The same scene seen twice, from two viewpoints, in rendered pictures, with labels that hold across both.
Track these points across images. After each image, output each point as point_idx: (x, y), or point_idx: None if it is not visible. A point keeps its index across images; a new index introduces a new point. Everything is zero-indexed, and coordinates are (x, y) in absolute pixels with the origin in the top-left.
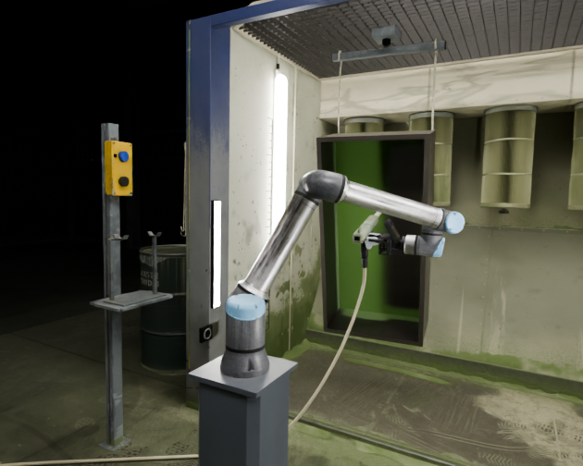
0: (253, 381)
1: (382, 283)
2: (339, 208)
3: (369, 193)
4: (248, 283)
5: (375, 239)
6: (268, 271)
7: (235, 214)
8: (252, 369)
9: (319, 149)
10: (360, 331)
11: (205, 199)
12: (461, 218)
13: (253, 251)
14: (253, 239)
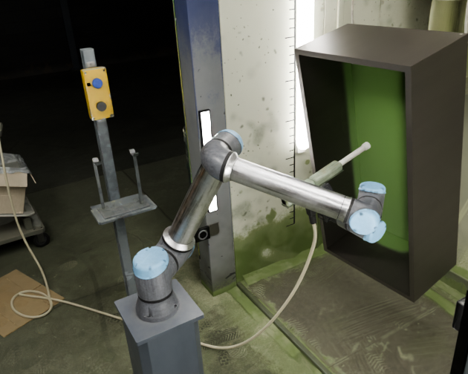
0: (147, 327)
1: (405, 209)
2: (357, 115)
3: (255, 179)
4: (169, 234)
5: None
6: (182, 228)
7: (235, 118)
8: (151, 315)
9: (299, 63)
10: (361, 260)
11: (194, 109)
12: (371, 220)
13: (266, 150)
14: (265, 139)
